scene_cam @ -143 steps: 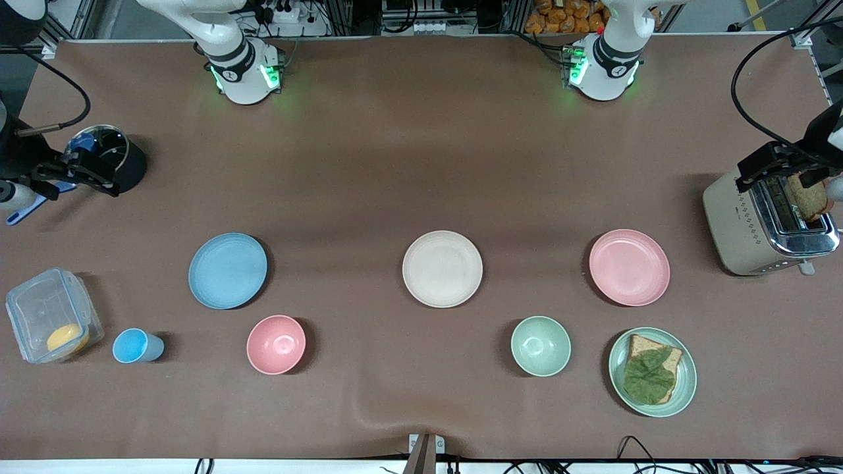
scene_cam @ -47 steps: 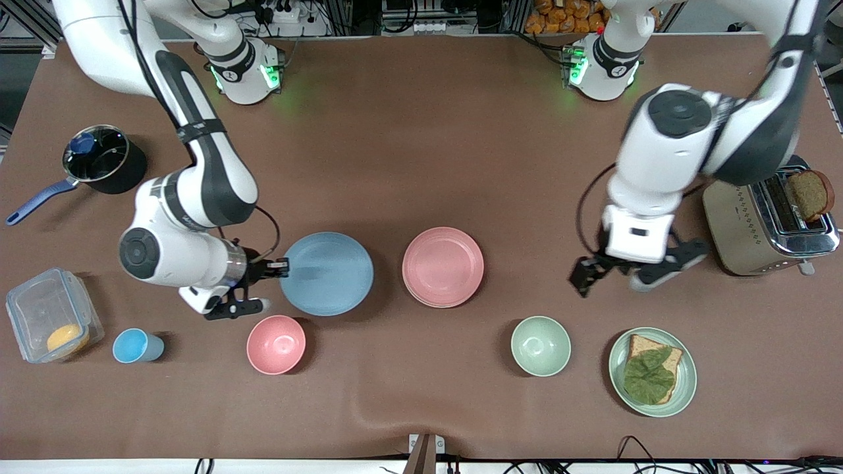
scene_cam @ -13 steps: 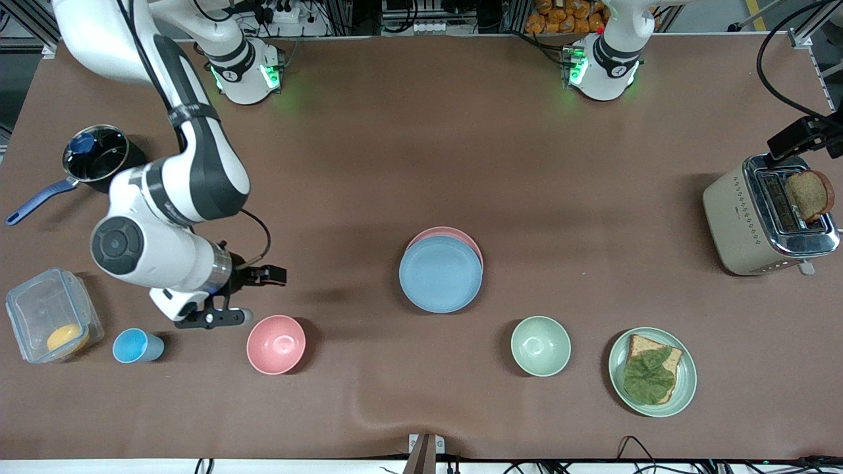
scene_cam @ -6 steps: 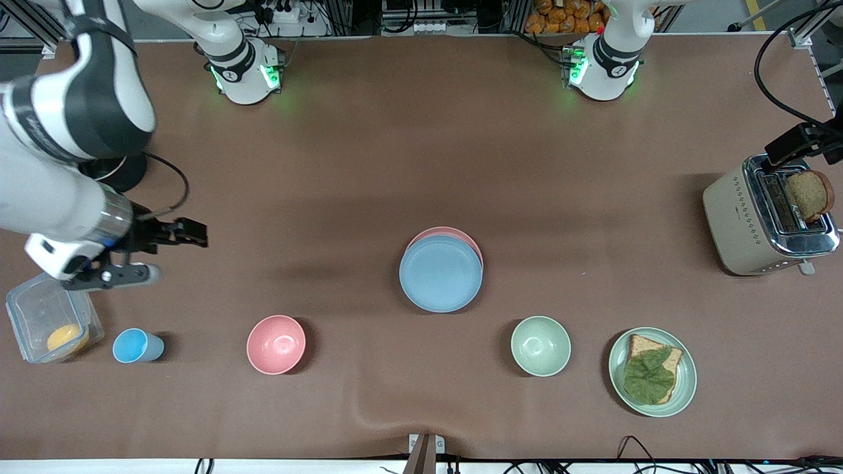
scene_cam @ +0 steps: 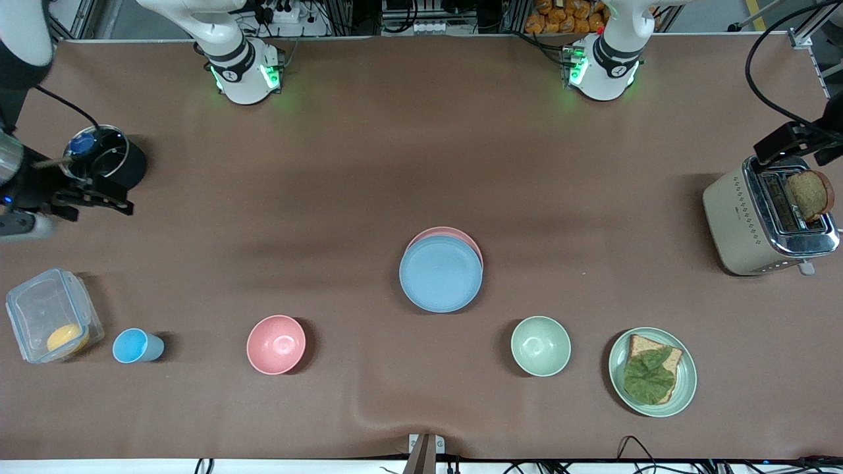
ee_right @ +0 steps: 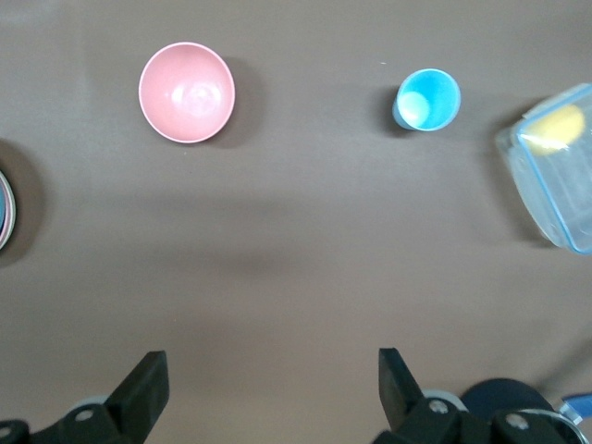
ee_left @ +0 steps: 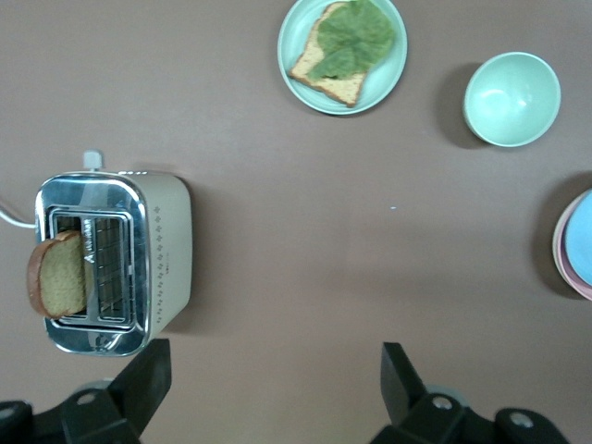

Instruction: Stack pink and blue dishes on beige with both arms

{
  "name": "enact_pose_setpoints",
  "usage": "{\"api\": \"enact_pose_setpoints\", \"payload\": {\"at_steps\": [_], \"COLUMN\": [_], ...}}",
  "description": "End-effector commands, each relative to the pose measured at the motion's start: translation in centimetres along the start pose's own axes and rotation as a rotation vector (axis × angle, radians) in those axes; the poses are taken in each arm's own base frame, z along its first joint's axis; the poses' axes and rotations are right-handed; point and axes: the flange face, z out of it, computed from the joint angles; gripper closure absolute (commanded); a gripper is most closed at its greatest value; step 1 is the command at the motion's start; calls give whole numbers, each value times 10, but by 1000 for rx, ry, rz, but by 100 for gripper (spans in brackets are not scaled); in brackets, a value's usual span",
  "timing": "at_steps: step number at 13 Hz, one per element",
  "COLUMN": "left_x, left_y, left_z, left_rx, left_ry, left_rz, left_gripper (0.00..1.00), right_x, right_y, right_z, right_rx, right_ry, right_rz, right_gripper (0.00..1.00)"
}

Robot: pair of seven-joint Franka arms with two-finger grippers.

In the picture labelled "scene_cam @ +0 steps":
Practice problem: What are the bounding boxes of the green lettuce leaf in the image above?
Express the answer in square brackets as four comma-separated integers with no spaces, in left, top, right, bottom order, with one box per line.
[623,348,676,405]

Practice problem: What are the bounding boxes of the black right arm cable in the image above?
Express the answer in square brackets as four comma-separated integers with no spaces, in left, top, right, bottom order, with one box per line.
[33,84,101,130]

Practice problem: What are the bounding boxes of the aluminium frame profile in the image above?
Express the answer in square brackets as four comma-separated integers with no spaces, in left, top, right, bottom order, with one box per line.
[788,0,843,50]

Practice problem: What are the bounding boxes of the green deep bowl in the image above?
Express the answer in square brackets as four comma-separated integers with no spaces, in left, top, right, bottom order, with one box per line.
[511,316,572,377]

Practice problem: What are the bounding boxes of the square light bread slice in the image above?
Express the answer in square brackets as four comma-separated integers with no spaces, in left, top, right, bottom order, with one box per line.
[624,334,684,404]

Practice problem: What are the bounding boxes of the blue plastic cup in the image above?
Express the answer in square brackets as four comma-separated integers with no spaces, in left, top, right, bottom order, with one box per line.
[112,328,165,364]

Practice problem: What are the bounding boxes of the dark round-topped bread slice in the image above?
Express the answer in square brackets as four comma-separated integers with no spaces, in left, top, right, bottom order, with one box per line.
[785,170,835,223]

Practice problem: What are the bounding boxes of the metal mounting bracket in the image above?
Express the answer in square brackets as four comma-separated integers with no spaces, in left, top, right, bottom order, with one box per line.
[408,433,446,474]

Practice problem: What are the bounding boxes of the pile of orange snacks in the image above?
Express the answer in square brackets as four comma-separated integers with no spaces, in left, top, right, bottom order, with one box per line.
[524,0,607,35]

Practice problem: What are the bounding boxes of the white power strip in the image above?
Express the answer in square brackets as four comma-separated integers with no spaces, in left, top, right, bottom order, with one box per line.
[254,0,330,37]
[412,20,462,36]

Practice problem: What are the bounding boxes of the yellow round fruit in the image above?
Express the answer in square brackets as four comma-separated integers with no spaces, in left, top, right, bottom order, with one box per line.
[46,324,91,354]

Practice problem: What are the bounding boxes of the blue shallow bowl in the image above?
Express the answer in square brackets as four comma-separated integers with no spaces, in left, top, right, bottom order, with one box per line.
[399,236,483,314]

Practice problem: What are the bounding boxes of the pink shallow bowl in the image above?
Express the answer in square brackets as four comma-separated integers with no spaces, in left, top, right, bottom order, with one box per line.
[408,226,485,271]

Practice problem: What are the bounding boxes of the green plate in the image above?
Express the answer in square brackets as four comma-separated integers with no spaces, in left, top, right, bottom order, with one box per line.
[608,327,697,418]

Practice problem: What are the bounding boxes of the clear blue-sealed plastic container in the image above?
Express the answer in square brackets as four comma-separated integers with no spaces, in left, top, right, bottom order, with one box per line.
[5,269,105,364]

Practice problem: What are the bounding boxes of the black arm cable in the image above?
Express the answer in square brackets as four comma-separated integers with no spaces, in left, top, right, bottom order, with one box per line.
[746,0,843,130]
[33,84,101,130]

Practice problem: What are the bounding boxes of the beige and chrome toaster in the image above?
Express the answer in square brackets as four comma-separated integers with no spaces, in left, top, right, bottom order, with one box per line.
[703,153,840,277]

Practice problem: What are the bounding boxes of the black looped cable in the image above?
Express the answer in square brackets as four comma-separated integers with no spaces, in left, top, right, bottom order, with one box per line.
[616,434,661,461]

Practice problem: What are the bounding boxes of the pink deep bowl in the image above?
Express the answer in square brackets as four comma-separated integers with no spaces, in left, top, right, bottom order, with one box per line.
[246,315,307,376]

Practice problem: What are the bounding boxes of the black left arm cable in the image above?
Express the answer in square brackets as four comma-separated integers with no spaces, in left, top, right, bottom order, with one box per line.
[746,0,843,130]

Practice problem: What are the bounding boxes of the black pot with blue handle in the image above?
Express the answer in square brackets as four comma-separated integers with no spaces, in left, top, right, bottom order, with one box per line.
[63,125,148,193]

